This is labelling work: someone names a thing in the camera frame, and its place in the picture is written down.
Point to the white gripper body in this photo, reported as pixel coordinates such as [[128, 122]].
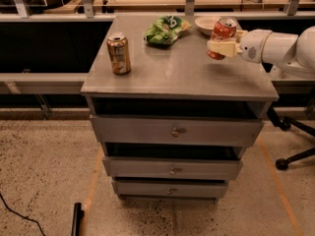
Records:
[[252, 47]]

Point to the red coke can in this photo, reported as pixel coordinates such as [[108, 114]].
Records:
[[224, 29]]

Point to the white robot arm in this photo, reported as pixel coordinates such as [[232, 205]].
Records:
[[292, 53]]

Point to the gold soda can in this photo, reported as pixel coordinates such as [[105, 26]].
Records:
[[118, 50]]

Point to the white bowl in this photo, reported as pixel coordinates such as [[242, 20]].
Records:
[[206, 24]]

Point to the green chip bag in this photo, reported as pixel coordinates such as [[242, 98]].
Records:
[[166, 30]]

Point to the grey drawer cabinet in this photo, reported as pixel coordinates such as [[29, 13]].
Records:
[[180, 82]]

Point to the top grey drawer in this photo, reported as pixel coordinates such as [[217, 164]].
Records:
[[170, 131]]

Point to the grey drawer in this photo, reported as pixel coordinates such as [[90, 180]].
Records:
[[170, 131], [196, 190], [141, 167]]

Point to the middle grey drawer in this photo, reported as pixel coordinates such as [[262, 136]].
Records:
[[141, 167]]

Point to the bottom grey drawer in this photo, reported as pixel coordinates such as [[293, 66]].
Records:
[[196, 190]]

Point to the black floor bar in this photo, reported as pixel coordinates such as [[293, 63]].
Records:
[[78, 215]]

